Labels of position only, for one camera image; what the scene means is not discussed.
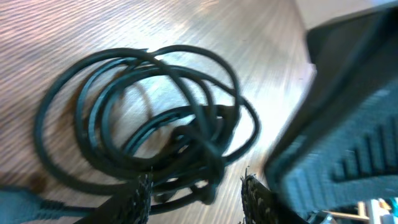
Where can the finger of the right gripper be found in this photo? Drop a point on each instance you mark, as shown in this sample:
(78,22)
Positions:
(340,147)

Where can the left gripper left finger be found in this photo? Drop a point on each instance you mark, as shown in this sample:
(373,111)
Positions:
(128,206)

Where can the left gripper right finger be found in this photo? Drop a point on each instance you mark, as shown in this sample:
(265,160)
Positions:
(261,206)

